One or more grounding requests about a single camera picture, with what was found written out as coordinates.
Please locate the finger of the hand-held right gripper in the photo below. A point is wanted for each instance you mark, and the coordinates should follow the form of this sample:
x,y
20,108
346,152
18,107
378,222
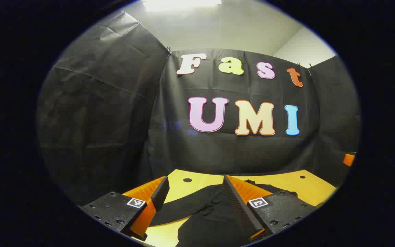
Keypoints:
x,y
349,160

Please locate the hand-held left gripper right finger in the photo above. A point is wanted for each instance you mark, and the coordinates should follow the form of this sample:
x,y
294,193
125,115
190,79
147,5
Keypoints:
x,y
238,206

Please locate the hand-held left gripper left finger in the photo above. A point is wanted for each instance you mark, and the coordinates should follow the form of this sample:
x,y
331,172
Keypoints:
x,y
161,192

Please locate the black buttoned cardigan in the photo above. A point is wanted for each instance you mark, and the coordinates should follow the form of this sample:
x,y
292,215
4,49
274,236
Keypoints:
x,y
204,212

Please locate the black backdrop cloth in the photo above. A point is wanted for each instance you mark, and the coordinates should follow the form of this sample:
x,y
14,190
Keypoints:
x,y
115,120

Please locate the ceiling light panel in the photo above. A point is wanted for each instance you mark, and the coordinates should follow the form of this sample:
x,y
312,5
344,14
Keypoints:
x,y
180,4

